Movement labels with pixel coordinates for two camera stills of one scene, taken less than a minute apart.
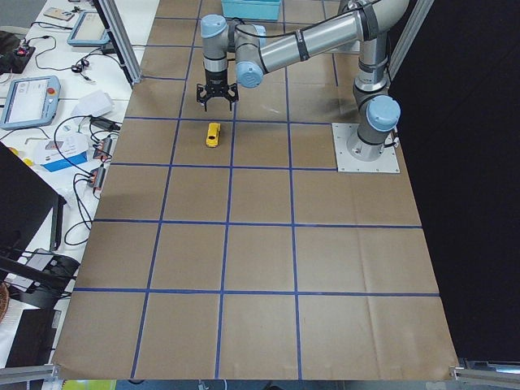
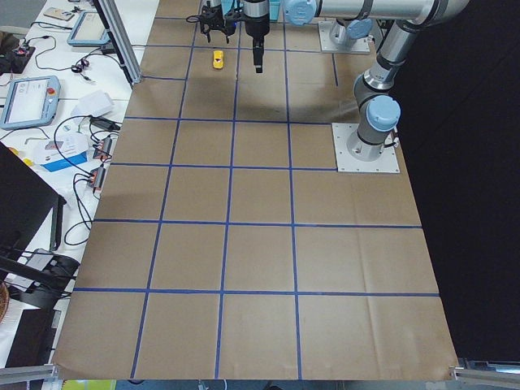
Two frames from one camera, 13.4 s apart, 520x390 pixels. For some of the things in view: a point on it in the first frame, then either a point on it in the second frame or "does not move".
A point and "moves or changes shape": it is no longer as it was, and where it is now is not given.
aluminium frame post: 113,23 does not move
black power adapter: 104,123 does not move
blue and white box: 67,150 does not move
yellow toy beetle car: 213,134 moves or changes shape
